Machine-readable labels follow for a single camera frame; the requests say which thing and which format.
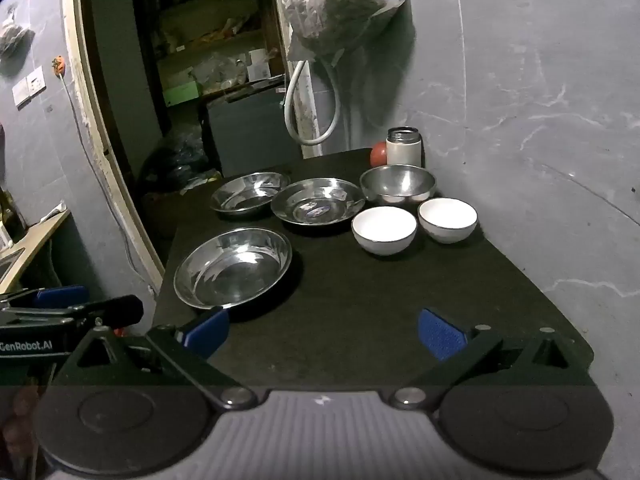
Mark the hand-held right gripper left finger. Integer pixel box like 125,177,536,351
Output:
50,306,258,408

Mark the wooden shelf cabinet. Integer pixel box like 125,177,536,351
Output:
129,0,291,136

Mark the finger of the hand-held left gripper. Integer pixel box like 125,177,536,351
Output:
70,294,146,331
0,285,91,311

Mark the hanging clear plastic bag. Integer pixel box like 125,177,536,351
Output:
279,0,410,61

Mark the thin wall cable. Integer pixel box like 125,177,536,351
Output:
60,75,151,281

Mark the white box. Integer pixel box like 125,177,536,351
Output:
248,48,273,82

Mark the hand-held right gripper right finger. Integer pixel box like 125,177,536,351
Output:
390,308,596,408

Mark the dark hanging wall bag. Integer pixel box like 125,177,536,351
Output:
0,2,36,58

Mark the black garbage bag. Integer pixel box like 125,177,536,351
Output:
137,122,216,196

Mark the green box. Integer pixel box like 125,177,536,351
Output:
164,81,203,108

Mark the wooden counter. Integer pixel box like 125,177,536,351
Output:
0,207,71,296

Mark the dark cabinet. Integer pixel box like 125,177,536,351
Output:
200,87,321,178

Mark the white hose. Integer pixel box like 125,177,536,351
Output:
283,57,342,147

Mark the pale door frame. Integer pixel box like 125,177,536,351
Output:
60,0,166,291

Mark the small steel plate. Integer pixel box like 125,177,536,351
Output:
210,171,291,218

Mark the white ceramic bowl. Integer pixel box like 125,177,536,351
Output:
418,197,478,244
351,206,418,256

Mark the steel bowl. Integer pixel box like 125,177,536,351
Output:
359,164,437,207

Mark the steel plate with sticker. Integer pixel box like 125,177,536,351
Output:
270,178,367,226

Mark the person's left hand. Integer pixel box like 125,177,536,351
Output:
0,385,43,480

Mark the white thermos cup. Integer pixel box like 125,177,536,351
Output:
386,126,423,168

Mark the peeling white door jamb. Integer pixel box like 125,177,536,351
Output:
270,0,322,157

